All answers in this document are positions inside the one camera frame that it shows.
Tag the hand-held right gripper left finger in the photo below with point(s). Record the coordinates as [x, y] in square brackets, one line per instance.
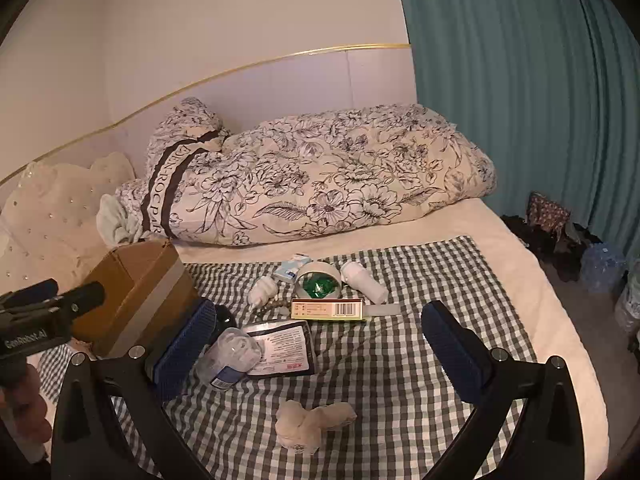
[182, 345]

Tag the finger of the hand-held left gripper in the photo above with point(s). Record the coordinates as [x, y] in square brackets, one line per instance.
[40, 291]
[85, 300]

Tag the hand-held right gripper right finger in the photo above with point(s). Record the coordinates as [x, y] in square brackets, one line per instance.
[450, 350]

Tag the clear plastic bottle blue label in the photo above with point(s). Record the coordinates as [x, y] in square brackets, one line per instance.
[230, 355]

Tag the black round object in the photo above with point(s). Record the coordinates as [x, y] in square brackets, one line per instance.
[226, 317]

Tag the cardboard box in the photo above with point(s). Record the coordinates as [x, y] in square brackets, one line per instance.
[135, 285]

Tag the white and blue plush toy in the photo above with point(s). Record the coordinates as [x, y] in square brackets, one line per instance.
[262, 292]

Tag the black packet with white label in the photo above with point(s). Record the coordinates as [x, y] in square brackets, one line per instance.
[285, 347]

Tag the white cylindrical bottle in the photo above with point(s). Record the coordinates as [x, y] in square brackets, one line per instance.
[367, 282]

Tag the blue and white tissue pack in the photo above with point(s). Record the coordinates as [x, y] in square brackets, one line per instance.
[289, 269]

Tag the red and yellow carton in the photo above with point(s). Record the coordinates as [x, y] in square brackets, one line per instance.
[325, 309]

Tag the green foil wrapper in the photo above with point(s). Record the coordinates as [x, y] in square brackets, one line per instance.
[319, 286]

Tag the beige sock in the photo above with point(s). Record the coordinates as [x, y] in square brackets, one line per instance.
[310, 425]

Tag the white tape roll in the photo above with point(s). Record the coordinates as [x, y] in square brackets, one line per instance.
[320, 266]

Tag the person's left hand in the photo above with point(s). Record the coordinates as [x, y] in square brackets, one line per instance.
[30, 405]

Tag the grey checked cloth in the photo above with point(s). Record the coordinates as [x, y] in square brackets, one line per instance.
[380, 360]

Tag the cream studded cushion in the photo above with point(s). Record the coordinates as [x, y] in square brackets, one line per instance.
[50, 210]

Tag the light green cloth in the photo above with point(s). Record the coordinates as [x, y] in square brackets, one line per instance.
[117, 220]

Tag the dark clothes pile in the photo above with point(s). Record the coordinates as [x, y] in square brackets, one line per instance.
[545, 250]

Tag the patterned bag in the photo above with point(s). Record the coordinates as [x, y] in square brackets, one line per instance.
[547, 212]

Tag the pack of water bottles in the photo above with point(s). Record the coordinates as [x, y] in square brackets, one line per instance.
[602, 267]

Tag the floral print duvet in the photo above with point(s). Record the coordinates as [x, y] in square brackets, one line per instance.
[325, 175]

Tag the teal curtain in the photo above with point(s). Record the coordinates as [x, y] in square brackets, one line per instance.
[500, 85]

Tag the white headboard with gold trim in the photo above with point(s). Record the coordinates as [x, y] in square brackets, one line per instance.
[300, 85]

